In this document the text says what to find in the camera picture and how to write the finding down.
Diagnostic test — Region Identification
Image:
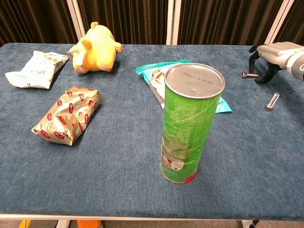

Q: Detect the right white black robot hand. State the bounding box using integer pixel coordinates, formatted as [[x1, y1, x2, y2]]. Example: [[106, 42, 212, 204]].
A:
[[248, 42, 300, 84]]

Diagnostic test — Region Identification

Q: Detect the dark brown pleated curtain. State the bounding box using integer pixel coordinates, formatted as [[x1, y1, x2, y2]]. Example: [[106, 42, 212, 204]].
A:
[[0, 0, 78, 48], [177, 0, 284, 46], [77, 0, 170, 45], [275, 0, 304, 45]]

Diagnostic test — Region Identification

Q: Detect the green chips can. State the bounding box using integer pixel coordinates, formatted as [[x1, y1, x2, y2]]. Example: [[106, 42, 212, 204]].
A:
[[160, 62, 226, 185]]

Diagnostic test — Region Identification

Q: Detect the teal clear snack bag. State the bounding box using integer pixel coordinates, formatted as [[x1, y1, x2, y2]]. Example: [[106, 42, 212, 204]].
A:
[[135, 59, 232, 114]]

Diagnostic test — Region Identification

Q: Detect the yellow plush toy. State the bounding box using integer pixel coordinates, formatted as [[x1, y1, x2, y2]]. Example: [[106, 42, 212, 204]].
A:
[[69, 21, 124, 76]]

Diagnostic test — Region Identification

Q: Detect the blue table cloth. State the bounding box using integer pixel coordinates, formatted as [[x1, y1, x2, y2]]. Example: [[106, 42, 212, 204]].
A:
[[0, 42, 304, 215]]

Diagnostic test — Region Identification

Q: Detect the gold red-printed snack packet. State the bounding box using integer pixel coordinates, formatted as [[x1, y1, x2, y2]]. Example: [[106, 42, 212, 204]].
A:
[[31, 85, 103, 146]]

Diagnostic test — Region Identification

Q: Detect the white snack packet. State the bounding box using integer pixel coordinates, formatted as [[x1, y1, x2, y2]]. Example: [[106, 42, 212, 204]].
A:
[[5, 50, 70, 89]]

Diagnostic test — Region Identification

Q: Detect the orange floor object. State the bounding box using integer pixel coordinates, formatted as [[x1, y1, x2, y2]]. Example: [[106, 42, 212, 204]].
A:
[[76, 220, 103, 228]]

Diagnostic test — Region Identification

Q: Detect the white partition frame post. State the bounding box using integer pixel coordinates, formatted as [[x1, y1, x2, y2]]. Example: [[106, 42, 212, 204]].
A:
[[165, 0, 182, 46], [66, 0, 86, 45], [264, 0, 292, 45]]

